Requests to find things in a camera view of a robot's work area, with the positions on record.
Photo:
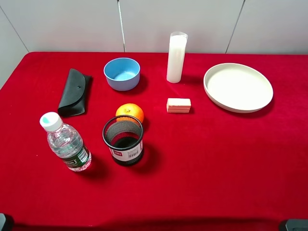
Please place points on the black glasses case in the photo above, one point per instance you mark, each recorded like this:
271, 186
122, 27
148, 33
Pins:
75, 93

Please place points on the black mesh pen holder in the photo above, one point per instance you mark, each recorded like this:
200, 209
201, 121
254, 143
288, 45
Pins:
123, 135

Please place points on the tall white cylinder cup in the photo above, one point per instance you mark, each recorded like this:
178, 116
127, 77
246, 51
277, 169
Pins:
176, 54

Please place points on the cream round plate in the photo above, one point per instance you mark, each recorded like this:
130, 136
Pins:
237, 88

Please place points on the orange fruit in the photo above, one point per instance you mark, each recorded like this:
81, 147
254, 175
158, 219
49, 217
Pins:
130, 109

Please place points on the clear water bottle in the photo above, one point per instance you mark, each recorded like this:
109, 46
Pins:
66, 142

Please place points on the red tablecloth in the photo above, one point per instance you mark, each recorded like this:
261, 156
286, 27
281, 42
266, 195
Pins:
206, 170

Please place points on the blue plastic bowl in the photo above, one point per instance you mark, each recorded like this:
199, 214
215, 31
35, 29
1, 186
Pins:
122, 74

